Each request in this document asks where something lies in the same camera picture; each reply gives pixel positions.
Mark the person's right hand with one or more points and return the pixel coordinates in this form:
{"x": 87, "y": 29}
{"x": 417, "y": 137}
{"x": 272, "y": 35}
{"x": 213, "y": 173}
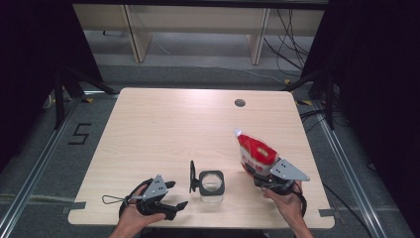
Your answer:
{"x": 290, "y": 205}

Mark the black metal stand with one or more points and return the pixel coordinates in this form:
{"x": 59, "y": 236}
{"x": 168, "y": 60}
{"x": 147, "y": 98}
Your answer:
{"x": 59, "y": 99}
{"x": 328, "y": 99}

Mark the person's left hand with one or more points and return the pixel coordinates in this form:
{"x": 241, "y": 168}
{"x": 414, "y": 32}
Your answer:
{"x": 130, "y": 218}

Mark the grey tape strip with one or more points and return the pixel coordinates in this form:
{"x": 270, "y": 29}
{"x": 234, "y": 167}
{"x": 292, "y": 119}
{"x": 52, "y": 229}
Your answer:
{"x": 327, "y": 213}
{"x": 74, "y": 206}

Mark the glass jar with black lid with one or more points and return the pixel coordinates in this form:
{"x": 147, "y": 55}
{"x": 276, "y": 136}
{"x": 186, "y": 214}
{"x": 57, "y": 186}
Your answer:
{"x": 211, "y": 185}

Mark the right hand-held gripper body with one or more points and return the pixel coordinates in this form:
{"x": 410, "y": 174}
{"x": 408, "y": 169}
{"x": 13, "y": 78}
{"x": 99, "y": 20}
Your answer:
{"x": 285, "y": 172}

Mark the red and white spout pouch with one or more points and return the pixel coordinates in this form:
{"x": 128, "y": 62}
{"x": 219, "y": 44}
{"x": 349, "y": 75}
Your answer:
{"x": 256, "y": 152}

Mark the aluminium floor rail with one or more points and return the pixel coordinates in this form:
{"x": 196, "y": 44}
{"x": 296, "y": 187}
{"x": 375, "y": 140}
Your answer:
{"x": 36, "y": 172}
{"x": 346, "y": 172}

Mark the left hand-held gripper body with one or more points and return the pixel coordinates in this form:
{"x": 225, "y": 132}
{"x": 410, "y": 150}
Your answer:
{"x": 155, "y": 190}

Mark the dark curtain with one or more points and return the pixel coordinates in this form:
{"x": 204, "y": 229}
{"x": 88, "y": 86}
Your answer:
{"x": 379, "y": 82}
{"x": 33, "y": 66}

